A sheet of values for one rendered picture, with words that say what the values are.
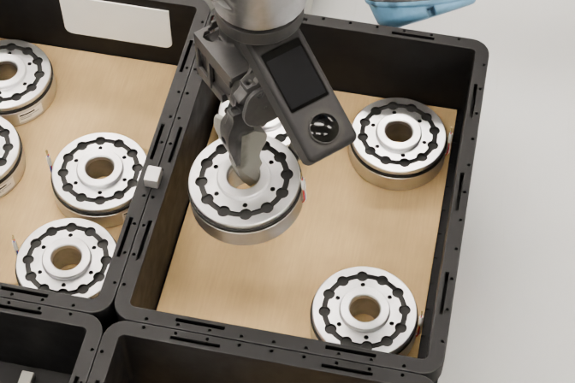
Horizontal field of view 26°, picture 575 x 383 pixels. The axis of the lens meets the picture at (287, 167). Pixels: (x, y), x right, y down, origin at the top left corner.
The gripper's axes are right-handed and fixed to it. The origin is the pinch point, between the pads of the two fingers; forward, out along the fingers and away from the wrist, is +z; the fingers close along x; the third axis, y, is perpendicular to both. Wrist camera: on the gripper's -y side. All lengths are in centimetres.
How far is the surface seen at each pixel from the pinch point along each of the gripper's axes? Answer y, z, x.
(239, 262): 2.4, 16.4, 3.3
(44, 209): 19.0, 16.2, 16.9
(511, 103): 11, 30, -41
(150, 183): 8.6, 5.5, 8.9
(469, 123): -1.7, 6.5, -21.6
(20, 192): 22.3, 16.3, 18.1
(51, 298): 2.7, 6.2, 22.5
